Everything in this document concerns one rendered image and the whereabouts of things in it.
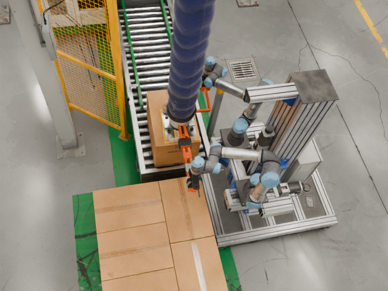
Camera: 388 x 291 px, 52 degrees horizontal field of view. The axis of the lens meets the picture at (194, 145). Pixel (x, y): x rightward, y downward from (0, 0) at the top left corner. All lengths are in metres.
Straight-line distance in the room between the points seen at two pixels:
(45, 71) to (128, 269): 1.75
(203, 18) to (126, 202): 1.94
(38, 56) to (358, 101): 3.90
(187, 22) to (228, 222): 2.25
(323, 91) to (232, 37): 3.20
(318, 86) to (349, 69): 3.24
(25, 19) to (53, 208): 1.98
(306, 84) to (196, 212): 1.61
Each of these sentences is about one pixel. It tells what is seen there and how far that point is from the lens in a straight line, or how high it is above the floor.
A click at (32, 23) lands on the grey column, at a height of 1.81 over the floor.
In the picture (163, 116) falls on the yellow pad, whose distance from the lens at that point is 3.35.
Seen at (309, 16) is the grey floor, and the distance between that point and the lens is 6.35.
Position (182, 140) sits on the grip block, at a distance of 3.09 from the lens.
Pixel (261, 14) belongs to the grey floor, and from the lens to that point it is 6.13.
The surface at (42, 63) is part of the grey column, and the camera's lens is 3.44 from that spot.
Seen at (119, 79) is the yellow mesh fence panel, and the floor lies 1.04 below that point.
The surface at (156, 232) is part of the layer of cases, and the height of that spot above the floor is 0.54.
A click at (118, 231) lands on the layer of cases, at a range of 3.55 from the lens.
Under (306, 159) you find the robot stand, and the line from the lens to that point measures 3.29.
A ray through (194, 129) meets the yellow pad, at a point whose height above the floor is 1.14.
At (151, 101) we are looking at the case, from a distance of 3.68.
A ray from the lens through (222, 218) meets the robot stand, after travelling 4.00.
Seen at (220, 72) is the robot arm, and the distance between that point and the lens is 3.13.
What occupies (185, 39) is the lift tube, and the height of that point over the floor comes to 2.21.
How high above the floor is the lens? 3.92
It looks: 60 degrees down
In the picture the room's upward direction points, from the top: 11 degrees clockwise
